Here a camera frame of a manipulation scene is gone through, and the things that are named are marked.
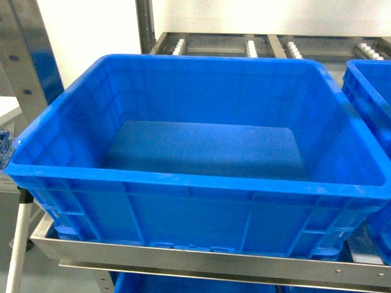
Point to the blue plastic crate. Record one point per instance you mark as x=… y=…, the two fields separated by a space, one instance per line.
x=235 y=155
x=366 y=83
x=136 y=282

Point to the lower blue plastic crate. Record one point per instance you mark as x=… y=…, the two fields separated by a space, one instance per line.
x=136 y=282

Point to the metal roller rack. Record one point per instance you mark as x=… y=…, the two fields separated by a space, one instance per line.
x=22 y=34

